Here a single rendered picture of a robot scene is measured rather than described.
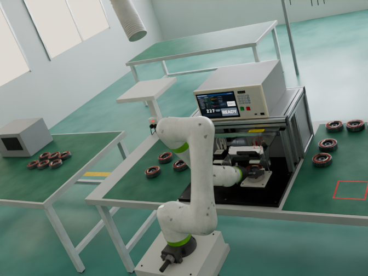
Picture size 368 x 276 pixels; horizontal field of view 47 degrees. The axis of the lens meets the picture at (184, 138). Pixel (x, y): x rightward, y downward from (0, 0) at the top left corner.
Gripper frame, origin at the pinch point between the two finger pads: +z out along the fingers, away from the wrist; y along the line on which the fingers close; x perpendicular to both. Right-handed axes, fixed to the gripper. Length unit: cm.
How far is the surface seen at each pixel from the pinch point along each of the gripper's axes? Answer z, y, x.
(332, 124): 60, -31, -27
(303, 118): 32.0, -20.4, -31.0
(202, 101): -9, 28, -42
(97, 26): 366, 473, -241
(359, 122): 60, -49, -27
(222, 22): 583, 316, -268
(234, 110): -5.2, 9.1, -36.1
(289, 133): 10.7, -18.9, -21.2
